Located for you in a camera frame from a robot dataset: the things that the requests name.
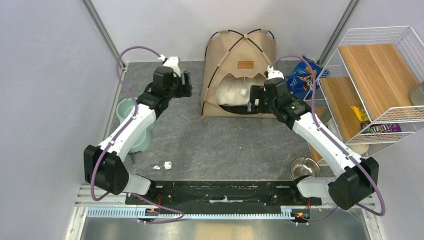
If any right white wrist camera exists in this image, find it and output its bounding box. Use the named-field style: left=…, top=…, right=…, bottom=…
left=264, top=65, right=285, bottom=81

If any clear glass jar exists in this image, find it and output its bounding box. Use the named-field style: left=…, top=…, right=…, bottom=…
left=409, top=82, right=424, bottom=106

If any steel pet bowl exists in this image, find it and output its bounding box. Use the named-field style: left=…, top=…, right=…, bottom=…
left=290, top=157, right=321, bottom=180

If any white pompom toy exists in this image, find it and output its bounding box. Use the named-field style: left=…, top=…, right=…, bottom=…
left=240, top=76, right=248, bottom=98

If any blue chip bag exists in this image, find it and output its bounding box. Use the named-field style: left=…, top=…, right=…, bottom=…
left=286, top=60, right=313, bottom=99

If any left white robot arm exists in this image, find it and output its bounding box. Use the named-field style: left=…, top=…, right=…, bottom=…
left=83, top=66, right=193, bottom=201

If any white fluffy pillow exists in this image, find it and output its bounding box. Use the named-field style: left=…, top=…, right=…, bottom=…
left=216, top=73, right=266, bottom=107

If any yellow snack packet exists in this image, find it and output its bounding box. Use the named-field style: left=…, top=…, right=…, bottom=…
left=350, top=105, right=370, bottom=122

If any cream round object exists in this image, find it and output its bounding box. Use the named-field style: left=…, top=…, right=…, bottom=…
left=347, top=144, right=369, bottom=155

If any beige pet tent fabric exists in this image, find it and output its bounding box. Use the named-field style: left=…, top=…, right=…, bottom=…
left=200, top=29, right=286, bottom=119

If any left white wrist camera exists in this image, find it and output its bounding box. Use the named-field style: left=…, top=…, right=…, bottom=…
left=157, top=54, right=182, bottom=77

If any white wire shelf rack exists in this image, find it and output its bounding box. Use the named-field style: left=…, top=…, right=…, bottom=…
left=306, top=26, right=424, bottom=157

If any mint green bowl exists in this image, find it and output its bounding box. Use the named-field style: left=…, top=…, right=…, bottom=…
left=115, top=98, right=157, bottom=156

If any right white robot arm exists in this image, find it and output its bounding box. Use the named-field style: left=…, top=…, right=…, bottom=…
left=247, top=78, right=379, bottom=210

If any small white plastic cap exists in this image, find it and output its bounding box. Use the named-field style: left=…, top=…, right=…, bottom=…
left=164, top=161, right=172, bottom=170

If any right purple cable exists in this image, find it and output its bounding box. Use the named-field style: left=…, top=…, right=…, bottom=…
left=268, top=54, right=387, bottom=226

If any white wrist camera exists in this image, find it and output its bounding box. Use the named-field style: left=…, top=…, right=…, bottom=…
left=157, top=54, right=182, bottom=77
left=264, top=65, right=285, bottom=81

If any purple candy bag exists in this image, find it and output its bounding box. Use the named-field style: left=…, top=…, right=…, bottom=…
left=361, top=123, right=402, bottom=134

